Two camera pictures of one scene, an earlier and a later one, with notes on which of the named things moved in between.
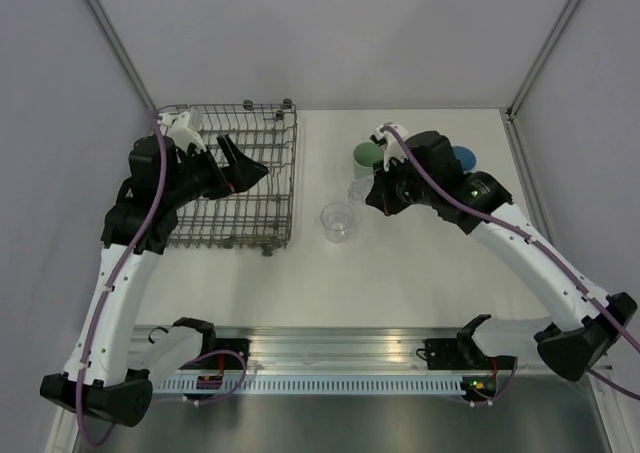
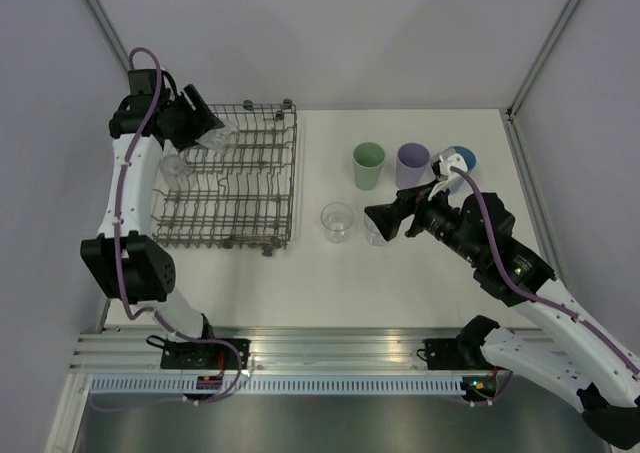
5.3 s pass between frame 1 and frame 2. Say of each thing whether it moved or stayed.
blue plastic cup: stayed
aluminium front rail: stayed
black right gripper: moved
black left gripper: moved
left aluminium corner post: stayed
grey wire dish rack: stayed
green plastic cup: stayed
